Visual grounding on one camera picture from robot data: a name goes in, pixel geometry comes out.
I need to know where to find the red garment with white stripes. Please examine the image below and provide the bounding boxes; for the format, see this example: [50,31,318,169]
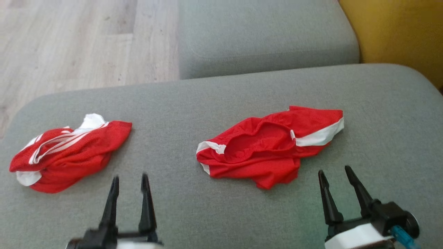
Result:
[9,113,133,194]

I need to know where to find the large grey sofa seat cushion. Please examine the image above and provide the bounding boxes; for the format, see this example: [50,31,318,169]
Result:
[0,63,443,249]

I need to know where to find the small grey sofa cushion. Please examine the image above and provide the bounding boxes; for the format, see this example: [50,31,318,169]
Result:
[177,0,361,80]

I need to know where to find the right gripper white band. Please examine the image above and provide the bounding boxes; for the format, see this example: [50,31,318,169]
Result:
[318,165,420,249]

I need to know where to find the yellow cushion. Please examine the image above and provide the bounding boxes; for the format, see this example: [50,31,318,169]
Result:
[338,0,443,90]

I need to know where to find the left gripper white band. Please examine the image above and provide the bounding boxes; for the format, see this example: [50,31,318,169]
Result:
[66,173,164,249]

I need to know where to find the red shorts with white band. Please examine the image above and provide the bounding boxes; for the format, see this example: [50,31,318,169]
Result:
[196,105,345,190]

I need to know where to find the blue connector on right gripper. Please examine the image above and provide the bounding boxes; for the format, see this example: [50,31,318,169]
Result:
[390,225,421,249]

